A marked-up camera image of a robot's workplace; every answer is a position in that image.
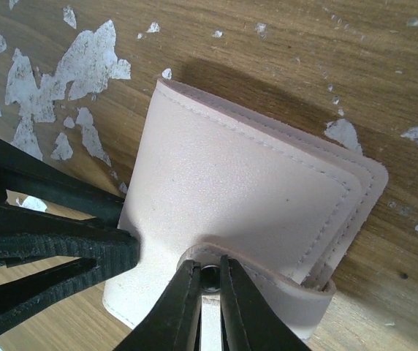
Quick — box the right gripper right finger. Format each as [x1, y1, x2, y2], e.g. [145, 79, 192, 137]
[220, 255, 309, 351]

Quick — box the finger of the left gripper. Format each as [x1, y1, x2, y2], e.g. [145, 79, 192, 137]
[0, 203, 140, 335]
[0, 139, 124, 227]

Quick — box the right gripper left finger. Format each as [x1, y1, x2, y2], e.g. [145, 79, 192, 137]
[116, 260, 202, 351]

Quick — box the beige leather card holder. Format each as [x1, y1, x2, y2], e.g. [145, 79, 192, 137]
[102, 80, 388, 341]

